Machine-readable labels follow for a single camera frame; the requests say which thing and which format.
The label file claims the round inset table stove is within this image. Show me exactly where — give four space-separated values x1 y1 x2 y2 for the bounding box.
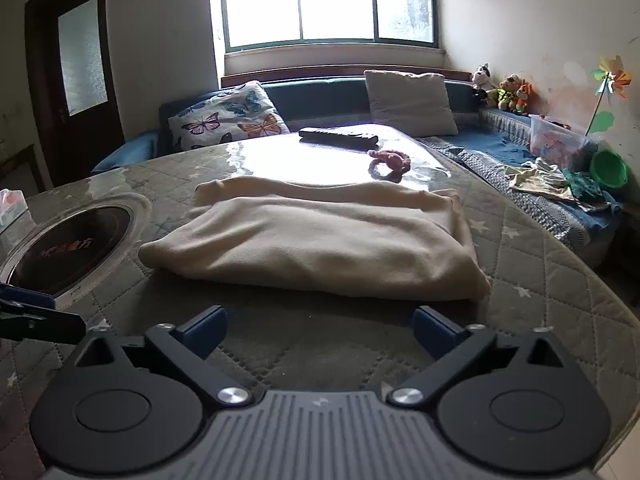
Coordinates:
1 193 152 310

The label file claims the pile of small clothes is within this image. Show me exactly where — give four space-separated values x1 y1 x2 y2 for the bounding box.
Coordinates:
503 157 620 214

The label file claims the orange plush toy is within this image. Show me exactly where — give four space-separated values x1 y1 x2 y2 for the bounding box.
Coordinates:
514 80 535 116

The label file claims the butterfly print pillow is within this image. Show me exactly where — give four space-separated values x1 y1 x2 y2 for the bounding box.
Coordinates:
168 80 290 152

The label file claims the green plastic bowl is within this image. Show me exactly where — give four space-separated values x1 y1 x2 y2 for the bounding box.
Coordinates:
589 150 628 190

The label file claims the dark wooden door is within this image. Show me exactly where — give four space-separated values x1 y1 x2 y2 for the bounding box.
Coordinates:
25 0 125 186

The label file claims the blue sofa bench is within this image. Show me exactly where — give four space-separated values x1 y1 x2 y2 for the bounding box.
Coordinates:
92 77 624 266

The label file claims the cow plush toy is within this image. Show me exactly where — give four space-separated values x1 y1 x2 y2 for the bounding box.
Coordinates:
471 63 497 107

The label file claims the colourful paper pinwheel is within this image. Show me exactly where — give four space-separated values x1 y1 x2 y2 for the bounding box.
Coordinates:
586 55 632 136

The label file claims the green framed window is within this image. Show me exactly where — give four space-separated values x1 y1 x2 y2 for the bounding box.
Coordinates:
220 0 438 51

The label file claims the clear plastic storage box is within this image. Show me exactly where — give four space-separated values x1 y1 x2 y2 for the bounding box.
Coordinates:
529 114 598 171

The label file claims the tissue box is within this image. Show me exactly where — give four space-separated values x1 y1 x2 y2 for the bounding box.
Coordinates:
0 188 36 260

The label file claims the brown plush toy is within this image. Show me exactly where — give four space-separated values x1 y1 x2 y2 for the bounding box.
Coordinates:
497 74 523 112

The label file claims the black remote control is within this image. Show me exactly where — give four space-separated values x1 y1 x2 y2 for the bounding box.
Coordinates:
298 128 378 151

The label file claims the pink small toy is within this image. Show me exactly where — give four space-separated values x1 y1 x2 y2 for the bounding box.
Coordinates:
368 150 411 183

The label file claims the plain beige pillow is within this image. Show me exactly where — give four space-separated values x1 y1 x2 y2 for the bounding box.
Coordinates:
363 70 458 138

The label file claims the cream beige garment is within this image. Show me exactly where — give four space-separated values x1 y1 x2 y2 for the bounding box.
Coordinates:
139 177 490 301

